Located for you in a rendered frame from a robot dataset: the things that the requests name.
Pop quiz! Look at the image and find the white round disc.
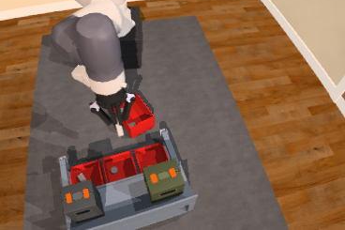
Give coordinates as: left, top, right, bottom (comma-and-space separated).
111, 167, 118, 174

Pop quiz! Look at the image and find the olive green case with orange latches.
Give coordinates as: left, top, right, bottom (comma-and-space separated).
142, 159, 185, 204

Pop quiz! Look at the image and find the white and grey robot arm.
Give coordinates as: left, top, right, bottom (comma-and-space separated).
52, 0, 135, 95

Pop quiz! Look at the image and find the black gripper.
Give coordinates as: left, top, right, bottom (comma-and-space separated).
89, 87, 136, 136

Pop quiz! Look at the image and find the grey metal shelf frame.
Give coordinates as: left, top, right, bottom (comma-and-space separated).
59, 129, 198, 230

